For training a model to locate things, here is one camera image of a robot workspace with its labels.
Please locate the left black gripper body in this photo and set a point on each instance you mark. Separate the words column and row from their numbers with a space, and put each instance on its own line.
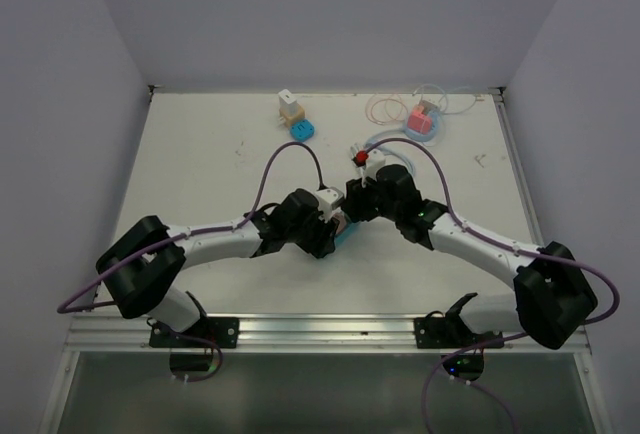
column 316, row 234

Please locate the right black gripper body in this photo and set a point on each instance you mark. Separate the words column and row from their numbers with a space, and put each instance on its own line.
column 366, row 203

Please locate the teal power strip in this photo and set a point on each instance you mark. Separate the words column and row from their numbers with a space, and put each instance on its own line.
column 343, row 233

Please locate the blue square adapter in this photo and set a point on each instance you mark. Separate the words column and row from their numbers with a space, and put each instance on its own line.
column 302, row 131

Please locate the white charger plug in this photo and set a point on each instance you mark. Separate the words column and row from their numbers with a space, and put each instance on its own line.
column 288, row 103

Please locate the tan wooden socket cube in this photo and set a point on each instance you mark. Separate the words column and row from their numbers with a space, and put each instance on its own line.
column 290, row 116

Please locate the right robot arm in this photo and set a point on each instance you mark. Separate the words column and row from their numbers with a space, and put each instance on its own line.
column 550, row 297

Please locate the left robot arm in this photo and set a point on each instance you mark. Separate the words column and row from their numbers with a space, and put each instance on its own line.
column 144, row 263

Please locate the light blue round socket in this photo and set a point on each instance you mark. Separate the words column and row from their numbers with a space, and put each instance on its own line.
column 434, row 136

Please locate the pink cube plug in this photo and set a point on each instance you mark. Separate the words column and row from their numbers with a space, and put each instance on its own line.
column 419, row 122

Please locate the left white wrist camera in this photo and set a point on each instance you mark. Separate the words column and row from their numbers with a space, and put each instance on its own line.
column 329, row 200

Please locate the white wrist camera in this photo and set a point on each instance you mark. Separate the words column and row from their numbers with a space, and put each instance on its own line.
column 367, row 163
column 329, row 200

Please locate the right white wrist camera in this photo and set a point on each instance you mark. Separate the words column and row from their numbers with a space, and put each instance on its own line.
column 367, row 163

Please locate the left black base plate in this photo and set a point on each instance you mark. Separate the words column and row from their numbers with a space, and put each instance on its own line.
column 200, row 334

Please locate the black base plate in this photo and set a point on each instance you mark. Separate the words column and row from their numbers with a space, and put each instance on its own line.
column 200, row 334
column 435, row 331

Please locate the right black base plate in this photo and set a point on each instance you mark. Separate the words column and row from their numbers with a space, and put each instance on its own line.
column 435, row 331

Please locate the right side aluminium rail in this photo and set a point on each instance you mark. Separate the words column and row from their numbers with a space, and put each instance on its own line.
column 497, row 95

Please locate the aluminium rail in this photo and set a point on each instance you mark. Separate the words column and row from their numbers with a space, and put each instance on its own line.
column 497, row 95
column 264, row 333

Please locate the aluminium front rail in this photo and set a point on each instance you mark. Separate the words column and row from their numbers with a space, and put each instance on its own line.
column 264, row 333

